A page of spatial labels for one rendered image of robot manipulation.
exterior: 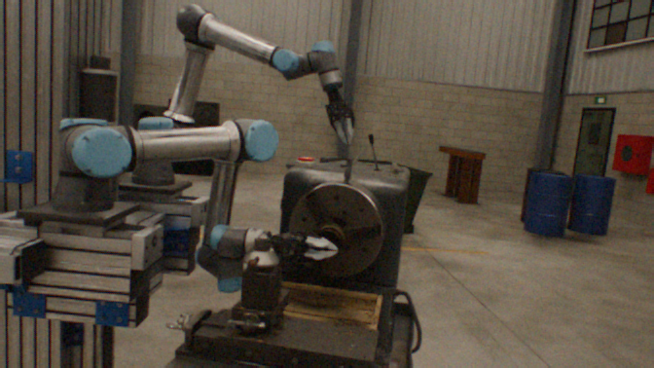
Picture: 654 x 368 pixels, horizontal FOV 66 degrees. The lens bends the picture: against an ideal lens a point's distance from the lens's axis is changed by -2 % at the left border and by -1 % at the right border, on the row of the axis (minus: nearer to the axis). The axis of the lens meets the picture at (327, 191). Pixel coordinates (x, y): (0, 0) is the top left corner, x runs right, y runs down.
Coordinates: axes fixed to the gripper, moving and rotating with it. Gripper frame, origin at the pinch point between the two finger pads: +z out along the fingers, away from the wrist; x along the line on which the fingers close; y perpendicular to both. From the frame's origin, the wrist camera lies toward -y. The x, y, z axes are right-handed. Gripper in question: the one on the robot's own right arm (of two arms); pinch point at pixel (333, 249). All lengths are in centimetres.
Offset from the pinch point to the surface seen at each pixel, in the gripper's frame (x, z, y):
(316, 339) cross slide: -10.5, 3.1, 35.8
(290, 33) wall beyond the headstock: 195, -282, -996
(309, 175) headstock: 14.8, -16.6, -39.9
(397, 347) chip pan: -55, 21, -60
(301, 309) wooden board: -19.4, -8.2, -0.4
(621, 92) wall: 114, 406, -958
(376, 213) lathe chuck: 7.1, 9.6, -22.7
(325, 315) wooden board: -19.5, -0.5, 1.9
